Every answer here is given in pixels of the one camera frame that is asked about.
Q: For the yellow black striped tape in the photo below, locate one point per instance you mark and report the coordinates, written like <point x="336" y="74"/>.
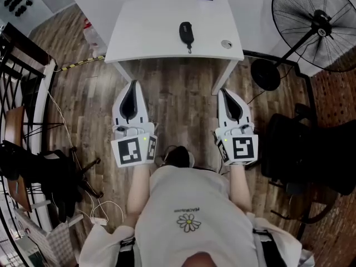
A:
<point x="79" y="63"/>

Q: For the checkered cloth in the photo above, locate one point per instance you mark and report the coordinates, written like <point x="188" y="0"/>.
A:
<point x="53" y="241"/>

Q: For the person's right forearm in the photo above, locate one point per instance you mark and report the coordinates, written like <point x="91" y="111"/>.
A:
<point x="239" y="185"/>

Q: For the person's dark shoe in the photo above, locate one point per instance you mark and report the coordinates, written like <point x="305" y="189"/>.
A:
<point x="179" y="156"/>

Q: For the black metal rack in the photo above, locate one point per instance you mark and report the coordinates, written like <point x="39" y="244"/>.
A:
<point x="19" y="74"/>

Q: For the black standing fan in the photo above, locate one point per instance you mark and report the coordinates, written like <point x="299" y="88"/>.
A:
<point x="320" y="24"/>

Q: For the group of black wall pieces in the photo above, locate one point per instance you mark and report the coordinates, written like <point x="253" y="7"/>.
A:
<point x="18" y="0"/>

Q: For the white table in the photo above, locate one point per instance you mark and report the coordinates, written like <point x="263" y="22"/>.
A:
<point x="172" y="24"/>

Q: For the office chair with black clothing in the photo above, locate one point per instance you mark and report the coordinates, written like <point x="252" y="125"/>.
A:
<point x="53" y="174"/>

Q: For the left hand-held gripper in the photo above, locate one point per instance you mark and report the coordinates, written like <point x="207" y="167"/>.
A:
<point x="130" y="149"/>

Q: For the black mesh office chair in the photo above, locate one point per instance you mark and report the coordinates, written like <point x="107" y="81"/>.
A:
<point x="300" y="152"/>

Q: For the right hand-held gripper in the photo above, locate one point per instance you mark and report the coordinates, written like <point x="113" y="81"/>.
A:
<point x="239" y="146"/>

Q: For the white daisy print shirt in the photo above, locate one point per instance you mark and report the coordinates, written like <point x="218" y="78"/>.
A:
<point x="194" y="210"/>

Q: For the person's left forearm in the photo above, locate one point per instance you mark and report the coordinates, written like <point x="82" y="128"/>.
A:
<point x="138" y="193"/>

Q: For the white power strip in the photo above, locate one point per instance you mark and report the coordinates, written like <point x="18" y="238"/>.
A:
<point x="98" y="221"/>

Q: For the clear plastic bag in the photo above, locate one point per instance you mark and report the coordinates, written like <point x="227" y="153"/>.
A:
<point x="93" y="39"/>

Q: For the black glasses case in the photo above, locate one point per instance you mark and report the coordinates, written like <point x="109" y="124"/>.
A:
<point x="185" y="32"/>

